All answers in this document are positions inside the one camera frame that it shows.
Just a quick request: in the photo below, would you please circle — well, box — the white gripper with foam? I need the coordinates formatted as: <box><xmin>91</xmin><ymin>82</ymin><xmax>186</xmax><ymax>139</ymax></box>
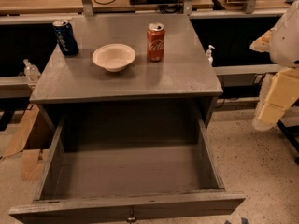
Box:
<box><xmin>249</xmin><ymin>28</ymin><xmax>299</xmax><ymax>131</ymax></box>

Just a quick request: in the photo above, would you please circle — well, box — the grey top drawer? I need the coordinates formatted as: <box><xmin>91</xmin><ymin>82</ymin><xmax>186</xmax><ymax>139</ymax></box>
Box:
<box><xmin>9</xmin><ymin>103</ymin><xmax>245</xmax><ymax>224</ymax></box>

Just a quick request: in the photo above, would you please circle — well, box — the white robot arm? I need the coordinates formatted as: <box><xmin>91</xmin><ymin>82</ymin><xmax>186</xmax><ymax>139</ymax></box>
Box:
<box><xmin>249</xmin><ymin>1</ymin><xmax>299</xmax><ymax>131</ymax></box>

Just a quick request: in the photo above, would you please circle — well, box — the black chair leg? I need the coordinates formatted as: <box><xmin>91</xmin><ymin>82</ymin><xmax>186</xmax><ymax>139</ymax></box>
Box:
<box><xmin>277</xmin><ymin>120</ymin><xmax>299</xmax><ymax>153</ymax></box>

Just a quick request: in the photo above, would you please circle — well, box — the white pump dispenser bottle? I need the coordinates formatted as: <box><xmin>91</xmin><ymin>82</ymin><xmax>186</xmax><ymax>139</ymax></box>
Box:
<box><xmin>206</xmin><ymin>45</ymin><xmax>215</xmax><ymax>66</ymax></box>

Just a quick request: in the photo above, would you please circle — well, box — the red cola can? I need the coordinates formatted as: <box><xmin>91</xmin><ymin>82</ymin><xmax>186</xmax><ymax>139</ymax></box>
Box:
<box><xmin>147</xmin><ymin>22</ymin><xmax>165</xmax><ymax>62</ymax></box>

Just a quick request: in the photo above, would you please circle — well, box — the grey wooden cabinet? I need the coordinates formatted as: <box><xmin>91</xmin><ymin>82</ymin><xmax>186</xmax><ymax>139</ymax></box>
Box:
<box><xmin>30</xmin><ymin>13</ymin><xmax>222</xmax><ymax>123</ymax></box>

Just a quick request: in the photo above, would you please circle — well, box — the white ceramic bowl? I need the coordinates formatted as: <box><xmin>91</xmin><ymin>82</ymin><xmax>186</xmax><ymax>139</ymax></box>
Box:
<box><xmin>93</xmin><ymin>44</ymin><xmax>135</xmax><ymax>72</ymax></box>

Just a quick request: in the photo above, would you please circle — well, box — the dark blue soda can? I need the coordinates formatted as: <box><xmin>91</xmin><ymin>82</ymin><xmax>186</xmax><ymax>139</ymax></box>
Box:
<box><xmin>52</xmin><ymin>20</ymin><xmax>79</xmax><ymax>56</ymax></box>

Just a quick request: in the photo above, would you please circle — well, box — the clear plastic bottle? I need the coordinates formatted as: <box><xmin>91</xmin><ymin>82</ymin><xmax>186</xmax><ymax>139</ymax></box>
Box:
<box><xmin>23</xmin><ymin>59</ymin><xmax>41</xmax><ymax>82</ymax></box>

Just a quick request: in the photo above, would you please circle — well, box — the brown cardboard box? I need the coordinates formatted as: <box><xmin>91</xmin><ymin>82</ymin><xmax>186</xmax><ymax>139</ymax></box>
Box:
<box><xmin>3</xmin><ymin>105</ymin><xmax>51</xmax><ymax>181</ymax></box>

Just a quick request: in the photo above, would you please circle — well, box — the grey metal frame post left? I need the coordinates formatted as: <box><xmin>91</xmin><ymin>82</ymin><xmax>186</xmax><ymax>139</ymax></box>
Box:
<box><xmin>81</xmin><ymin>0</ymin><xmax>93</xmax><ymax>16</ymax></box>

